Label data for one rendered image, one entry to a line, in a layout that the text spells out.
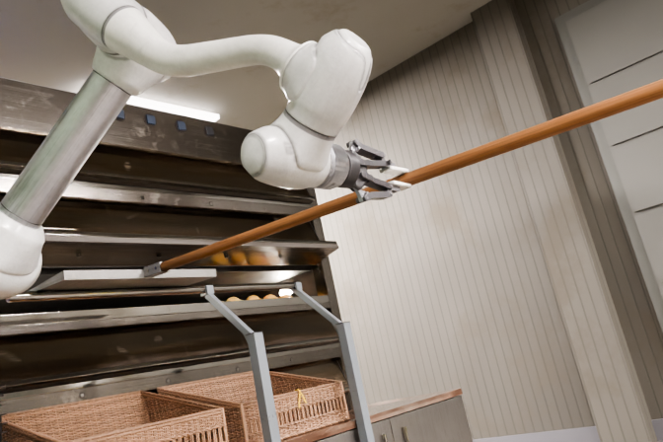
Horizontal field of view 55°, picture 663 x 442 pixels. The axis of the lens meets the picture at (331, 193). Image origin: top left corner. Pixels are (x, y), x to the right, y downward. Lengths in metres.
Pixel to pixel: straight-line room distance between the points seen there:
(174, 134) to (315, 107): 2.09
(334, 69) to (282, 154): 0.16
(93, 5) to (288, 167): 0.55
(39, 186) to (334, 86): 0.78
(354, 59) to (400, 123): 4.32
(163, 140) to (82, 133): 1.54
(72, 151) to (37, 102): 1.28
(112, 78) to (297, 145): 0.58
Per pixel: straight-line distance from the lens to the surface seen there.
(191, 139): 3.15
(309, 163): 1.07
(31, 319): 2.49
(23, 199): 1.56
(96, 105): 1.52
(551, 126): 1.25
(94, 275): 2.00
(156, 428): 2.09
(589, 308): 4.41
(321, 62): 1.04
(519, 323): 4.74
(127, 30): 1.33
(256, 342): 2.22
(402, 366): 5.31
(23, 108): 2.76
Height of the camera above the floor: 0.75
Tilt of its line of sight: 16 degrees up
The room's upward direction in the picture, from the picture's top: 12 degrees counter-clockwise
